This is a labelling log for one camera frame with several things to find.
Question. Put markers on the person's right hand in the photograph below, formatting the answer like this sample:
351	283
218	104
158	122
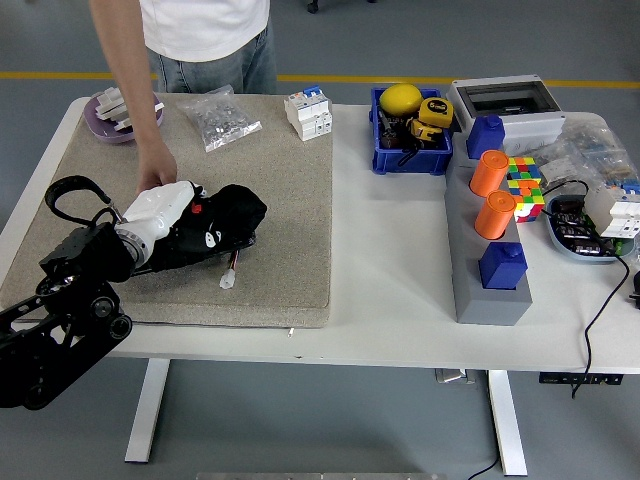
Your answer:
157	165

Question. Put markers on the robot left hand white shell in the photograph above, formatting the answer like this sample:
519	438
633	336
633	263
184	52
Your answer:
160	210

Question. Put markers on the black rag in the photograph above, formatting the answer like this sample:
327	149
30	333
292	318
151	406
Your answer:
240	210

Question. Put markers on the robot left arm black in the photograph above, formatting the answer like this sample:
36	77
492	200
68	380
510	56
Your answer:
60	310

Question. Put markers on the person's right forearm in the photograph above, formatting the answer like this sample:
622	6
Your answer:
127	75

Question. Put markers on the black desk control panel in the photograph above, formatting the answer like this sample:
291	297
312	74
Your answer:
555	379

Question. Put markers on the purple plastic bowl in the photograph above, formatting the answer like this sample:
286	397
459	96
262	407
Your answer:
100	132

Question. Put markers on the clear bag of screws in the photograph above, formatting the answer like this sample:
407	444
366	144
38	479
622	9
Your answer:
220	120

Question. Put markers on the white plastic strips stack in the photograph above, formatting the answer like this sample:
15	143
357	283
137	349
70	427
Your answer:
111	102

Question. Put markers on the grey-brown mat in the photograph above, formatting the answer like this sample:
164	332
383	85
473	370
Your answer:
280	225

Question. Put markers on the person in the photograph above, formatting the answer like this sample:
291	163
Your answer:
210	25

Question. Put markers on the white table leg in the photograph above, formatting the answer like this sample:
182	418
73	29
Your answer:
147	410
507	425

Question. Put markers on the brown cylindrical part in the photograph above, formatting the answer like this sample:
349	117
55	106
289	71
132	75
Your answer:
391	141

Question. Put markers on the yellow ball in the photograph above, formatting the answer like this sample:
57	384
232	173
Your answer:
400	100

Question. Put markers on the blue plastic bin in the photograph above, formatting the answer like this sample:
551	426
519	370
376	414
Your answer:
415	162

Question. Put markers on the yellow black tool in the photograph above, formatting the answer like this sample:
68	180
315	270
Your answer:
422	130

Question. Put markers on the yellow tape measure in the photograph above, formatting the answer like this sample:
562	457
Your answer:
435	110

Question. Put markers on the blue block with knob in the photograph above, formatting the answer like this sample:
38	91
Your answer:
485	140
500	270

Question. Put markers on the orange cylinder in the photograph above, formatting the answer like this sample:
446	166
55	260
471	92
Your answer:
492	217
487	175

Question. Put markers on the grey metal box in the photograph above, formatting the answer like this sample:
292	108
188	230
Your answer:
452	376

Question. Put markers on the grey block holder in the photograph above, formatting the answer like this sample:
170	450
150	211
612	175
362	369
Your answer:
492	307

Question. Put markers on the colourful puzzle cube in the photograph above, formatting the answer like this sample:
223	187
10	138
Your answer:
530	202
522	167

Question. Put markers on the white electrical distribution box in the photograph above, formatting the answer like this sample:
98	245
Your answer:
530	125

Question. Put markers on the light blue bowl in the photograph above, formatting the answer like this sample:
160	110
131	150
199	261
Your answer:
553	235

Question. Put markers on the clear bag with white label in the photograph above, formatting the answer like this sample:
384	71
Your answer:
555	171

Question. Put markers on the dark electronic parts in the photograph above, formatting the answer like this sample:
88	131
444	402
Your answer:
575	230

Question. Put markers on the clear bag of electronic parts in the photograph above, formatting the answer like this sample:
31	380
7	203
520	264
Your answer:
600	145

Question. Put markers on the white circuit breaker module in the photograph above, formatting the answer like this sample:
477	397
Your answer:
615	215

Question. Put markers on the black plug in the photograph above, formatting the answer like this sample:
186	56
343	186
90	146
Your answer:
636	287

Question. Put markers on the white circuit breaker blue switch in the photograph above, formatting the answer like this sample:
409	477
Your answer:
307	117

